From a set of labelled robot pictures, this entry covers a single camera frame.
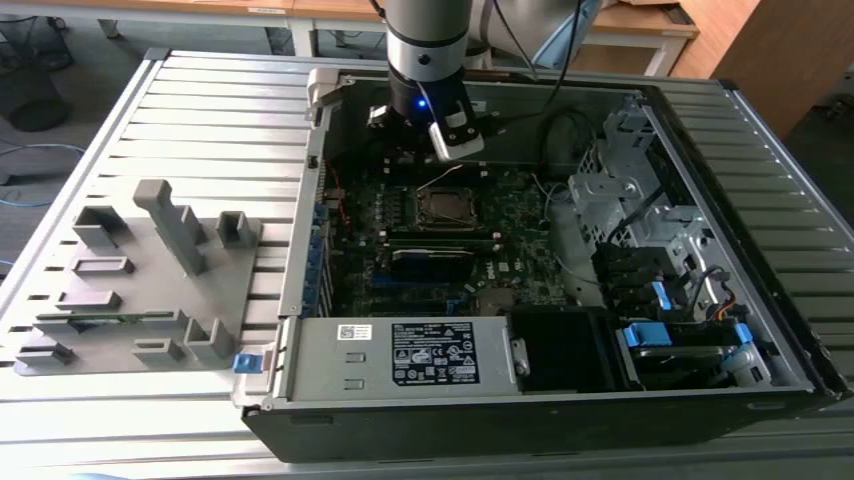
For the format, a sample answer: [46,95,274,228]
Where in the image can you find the metal locking lever wire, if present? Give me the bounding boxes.
[424,166,464,191]
[436,204,485,226]

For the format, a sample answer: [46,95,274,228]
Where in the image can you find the CPU with silver top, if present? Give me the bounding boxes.
[428,191,471,220]

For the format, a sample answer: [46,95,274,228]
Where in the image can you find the metal socket cover frame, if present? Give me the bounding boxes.
[417,188,483,230]

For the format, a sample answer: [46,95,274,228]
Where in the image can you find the black RAM slot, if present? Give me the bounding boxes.
[388,238,503,251]
[388,228,500,241]

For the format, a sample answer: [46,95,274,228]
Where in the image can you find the black expansion card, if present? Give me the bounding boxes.
[388,246,480,282]

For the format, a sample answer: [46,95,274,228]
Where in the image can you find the green motherboard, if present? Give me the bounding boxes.
[319,159,605,319]

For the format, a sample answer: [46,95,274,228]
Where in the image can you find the wooden top desk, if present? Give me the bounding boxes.
[289,0,700,77]
[0,0,298,41]

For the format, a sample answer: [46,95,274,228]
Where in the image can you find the chipset heat sink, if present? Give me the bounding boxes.
[476,285,516,310]

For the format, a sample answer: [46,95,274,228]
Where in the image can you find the black power supply label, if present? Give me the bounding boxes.
[389,320,483,386]

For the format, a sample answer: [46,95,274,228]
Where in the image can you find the grey power supply unit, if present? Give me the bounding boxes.
[264,315,523,402]

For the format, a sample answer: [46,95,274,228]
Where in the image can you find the grey parts rack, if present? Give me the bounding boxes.
[10,178,266,377]

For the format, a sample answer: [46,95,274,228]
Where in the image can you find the black waste bin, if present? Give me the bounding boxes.
[0,64,73,134]

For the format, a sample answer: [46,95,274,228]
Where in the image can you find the wooden cabinet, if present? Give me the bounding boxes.
[669,0,854,139]

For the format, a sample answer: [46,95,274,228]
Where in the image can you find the green RAM stick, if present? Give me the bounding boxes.
[64,310,180,334]

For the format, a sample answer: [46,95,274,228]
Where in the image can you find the black hard disk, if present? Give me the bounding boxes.
[631,344,730,390]

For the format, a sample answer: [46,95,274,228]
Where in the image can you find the black open PC case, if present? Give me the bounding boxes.
[229,67,854,465]

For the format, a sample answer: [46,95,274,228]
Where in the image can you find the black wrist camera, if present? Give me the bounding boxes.
[364,103,396,130]

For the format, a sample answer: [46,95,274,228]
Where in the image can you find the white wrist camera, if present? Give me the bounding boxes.
[425,99,487,164]

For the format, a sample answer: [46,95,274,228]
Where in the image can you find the copper cable connector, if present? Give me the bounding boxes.
[465,69,535,82]

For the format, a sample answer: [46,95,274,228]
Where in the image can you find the grey sleeved wire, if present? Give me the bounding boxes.
[541,180,576,224]
[555,249,601,288]

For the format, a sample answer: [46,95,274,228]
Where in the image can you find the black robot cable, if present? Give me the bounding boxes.
[496,0,588,129]

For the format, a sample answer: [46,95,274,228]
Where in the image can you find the black drive bay bracket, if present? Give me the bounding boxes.
[589,242,688,321]

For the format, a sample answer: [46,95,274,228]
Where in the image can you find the black wire basket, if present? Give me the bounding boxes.
[0,14,74,71]

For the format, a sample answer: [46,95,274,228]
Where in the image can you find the black disk cable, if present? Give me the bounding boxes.
[685,263,730,314]

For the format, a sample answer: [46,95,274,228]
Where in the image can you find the coloured power wires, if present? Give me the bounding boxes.
[709,298,746,324]

